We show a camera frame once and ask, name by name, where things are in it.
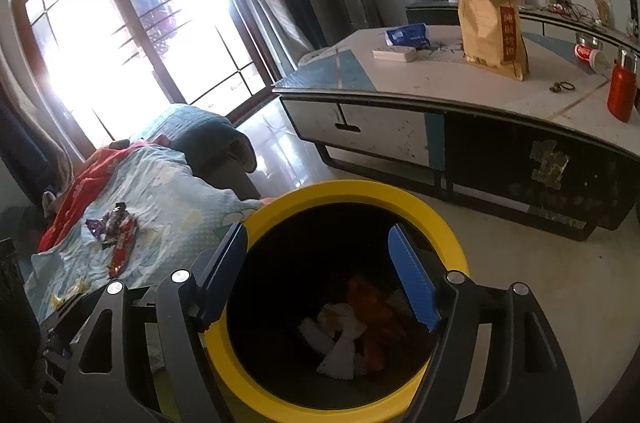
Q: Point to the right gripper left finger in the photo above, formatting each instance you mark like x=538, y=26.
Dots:
x=137, y=355

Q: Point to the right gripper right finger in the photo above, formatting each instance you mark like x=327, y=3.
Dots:
x=526, y=377

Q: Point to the yellow snack wrapper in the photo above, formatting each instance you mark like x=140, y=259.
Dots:
x=80, y=287

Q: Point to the dark chocolate bar wrapper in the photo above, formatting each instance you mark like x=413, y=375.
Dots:
x=111, y=223

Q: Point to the red snack packet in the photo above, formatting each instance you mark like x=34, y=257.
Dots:
x=126, y=237

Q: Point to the purple snack wrapper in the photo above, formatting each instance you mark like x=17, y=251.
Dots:
x=97, y=228

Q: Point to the red plastic bag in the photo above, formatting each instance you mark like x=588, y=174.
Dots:
x=384, y=330

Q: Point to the white foam fruit net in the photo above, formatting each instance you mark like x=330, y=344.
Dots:
x=339, y=358

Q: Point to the yellow rim trash bin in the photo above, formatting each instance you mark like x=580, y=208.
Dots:
x=319, y=245

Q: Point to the red floral blanket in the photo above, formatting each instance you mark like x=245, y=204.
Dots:
x=85, y=188

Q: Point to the Hello Kitty bed sheet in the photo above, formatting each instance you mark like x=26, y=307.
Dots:
x=178, y=217

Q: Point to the dark left curtain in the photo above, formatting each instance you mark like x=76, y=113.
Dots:
x=36, y=159

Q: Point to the white coffee table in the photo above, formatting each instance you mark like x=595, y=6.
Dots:
x=544, y=152

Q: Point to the teal quilted cushion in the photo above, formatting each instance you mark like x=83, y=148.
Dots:
x=215, y=150

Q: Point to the red thermos bottle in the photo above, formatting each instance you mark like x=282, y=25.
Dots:
x=623, y=85

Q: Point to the red white can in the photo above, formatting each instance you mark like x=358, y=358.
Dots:
x=589, y=49

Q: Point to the brown paper bag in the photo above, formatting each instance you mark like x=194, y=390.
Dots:
x=492, y=36

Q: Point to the white flat box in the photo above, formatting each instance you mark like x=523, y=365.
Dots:
x=395, y=53

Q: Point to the brown framed glass door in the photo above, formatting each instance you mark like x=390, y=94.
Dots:
x=107, y=68

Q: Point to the black tv cabinet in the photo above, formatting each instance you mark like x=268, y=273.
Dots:
x=443, y=13

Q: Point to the blue tissue pack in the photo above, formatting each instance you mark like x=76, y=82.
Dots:
x=409, y=35

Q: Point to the blue white small bin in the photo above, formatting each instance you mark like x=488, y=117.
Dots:
x=316, y=55

